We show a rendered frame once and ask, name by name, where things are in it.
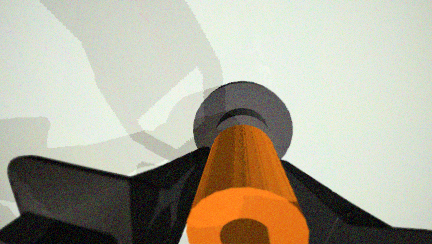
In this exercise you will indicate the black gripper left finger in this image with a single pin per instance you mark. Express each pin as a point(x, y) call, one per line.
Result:
point(150, 207)

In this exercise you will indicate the orange knob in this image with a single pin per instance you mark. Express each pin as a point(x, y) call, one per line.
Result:
point(244, 195)

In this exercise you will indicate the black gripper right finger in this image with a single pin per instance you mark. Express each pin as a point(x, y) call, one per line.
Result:
point(332, 219)

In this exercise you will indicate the grey round pedestal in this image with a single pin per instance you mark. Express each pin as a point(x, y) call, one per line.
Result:
point(243, 103)

